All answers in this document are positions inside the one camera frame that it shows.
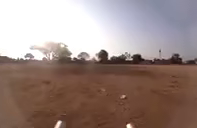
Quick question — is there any row of trees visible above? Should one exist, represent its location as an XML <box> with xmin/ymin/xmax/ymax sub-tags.
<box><xmin>0</xmin><ymin>41</ymin><xmax>197</xmax><ymax>66</ymax></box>

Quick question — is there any brown bare dirt ground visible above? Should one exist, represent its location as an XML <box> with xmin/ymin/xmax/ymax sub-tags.
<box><xmin>0</xmin><ymin>61</ymin><xmax>197</xmax><ymax>128</ymax></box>

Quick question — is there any tall thin tower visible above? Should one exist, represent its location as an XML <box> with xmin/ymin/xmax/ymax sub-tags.
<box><xmin>158</xmin><ymin>48</ymin><xmax>163</xmax><ymax>61</ymax></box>

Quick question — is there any robot's own part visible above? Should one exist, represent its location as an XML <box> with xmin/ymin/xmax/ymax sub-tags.
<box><xmin>53</xmin><ymin>120</ymin><xmax>67</xmax><ymax>128</ymax></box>
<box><xmin>125</xmin><ymin>122</ymin><xmax>135</xmax><ymax>128</ymax></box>

